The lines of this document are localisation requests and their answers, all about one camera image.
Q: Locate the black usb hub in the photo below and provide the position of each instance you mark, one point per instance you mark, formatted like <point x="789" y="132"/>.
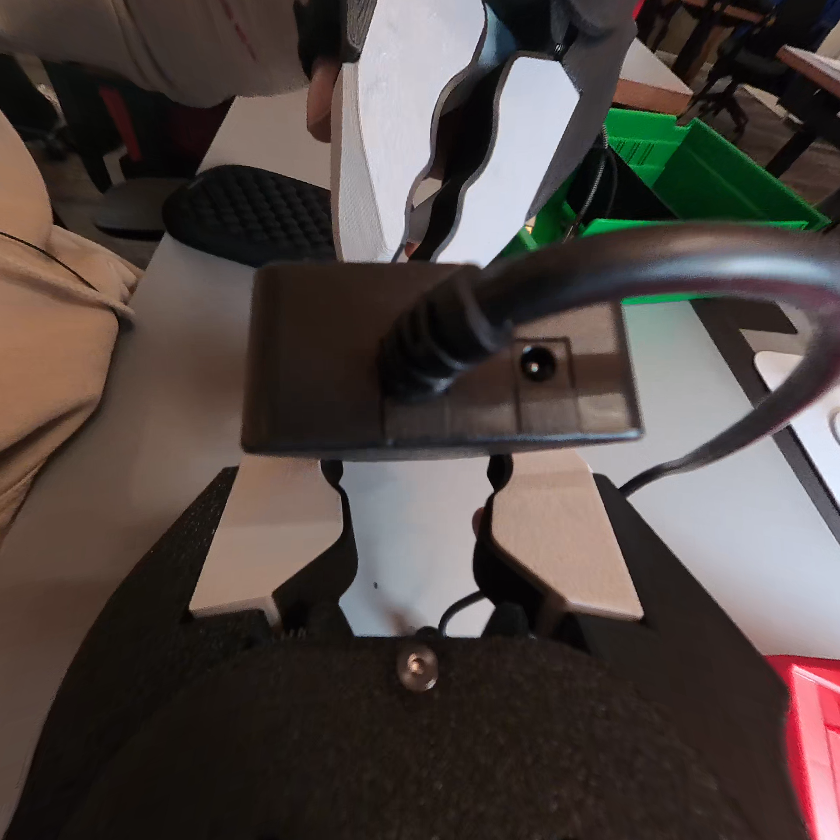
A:
<point x="315" y="354"/>

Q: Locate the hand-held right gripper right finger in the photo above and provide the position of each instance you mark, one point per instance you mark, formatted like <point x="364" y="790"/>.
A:
<point x="558" y="531"/>

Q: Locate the person's left hand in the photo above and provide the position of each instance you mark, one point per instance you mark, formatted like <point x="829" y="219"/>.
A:
<point x="321" y="98"/>

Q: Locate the red plastic bin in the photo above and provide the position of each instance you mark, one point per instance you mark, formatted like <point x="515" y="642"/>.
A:
<point x="814" y="735"/>

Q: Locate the black office chair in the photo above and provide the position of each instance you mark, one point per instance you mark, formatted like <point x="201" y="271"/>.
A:
<point x="735" y="65"/>

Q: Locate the green plastic bin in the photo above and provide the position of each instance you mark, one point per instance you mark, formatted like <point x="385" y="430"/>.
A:
<point x="722" y="184"/>

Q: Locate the person's torso beige hoodie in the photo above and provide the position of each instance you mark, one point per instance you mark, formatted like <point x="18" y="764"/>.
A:
<point x="46" y="328"/>

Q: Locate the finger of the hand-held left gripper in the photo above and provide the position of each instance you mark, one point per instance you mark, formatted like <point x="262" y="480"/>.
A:
<point x="525" y="131"/>
<point x="387" y="131"/>

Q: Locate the black bin divider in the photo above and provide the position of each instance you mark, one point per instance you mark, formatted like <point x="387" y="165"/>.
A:
<point x="630" y="190"/>

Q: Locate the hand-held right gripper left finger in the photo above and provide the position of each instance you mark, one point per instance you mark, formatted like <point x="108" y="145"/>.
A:
<point x="275" y="525"/>

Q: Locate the black wrist rest pad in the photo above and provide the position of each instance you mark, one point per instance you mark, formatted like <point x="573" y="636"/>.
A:
<point x="249" y="210"/>

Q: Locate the person's left forearm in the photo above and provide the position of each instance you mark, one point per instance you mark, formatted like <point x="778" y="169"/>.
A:
<point x="164" y="46"/>

